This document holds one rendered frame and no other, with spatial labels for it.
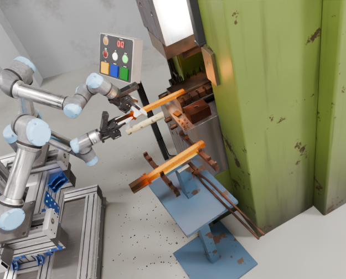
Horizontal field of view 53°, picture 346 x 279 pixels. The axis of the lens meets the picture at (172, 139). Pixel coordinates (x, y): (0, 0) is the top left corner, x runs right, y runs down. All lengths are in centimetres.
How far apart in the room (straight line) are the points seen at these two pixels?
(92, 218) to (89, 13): 268
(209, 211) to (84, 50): 341
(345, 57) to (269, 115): 40
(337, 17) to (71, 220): 211
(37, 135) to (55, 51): 317
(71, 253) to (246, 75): 168
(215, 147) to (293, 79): 62
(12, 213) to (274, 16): 141
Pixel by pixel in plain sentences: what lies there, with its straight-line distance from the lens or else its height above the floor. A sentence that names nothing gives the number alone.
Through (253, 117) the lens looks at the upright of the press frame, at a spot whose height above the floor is 104.
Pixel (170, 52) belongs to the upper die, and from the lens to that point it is 177.
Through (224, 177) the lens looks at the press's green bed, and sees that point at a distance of 226.
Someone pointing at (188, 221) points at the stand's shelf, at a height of 74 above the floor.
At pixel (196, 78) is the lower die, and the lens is 208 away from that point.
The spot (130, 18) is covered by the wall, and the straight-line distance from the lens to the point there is 451.
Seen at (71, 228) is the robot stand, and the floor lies 21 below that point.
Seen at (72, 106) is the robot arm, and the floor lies 126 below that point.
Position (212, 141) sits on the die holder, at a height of 75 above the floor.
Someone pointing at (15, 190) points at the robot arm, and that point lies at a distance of 178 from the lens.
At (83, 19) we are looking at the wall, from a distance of 455.
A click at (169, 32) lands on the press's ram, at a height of 142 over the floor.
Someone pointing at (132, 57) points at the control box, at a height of 111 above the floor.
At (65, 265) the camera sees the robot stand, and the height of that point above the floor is 21.
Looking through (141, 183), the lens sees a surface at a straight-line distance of 158.
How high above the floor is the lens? 215
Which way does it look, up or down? 42 degrees down
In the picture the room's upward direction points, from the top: 19 degrees counter-clockwise
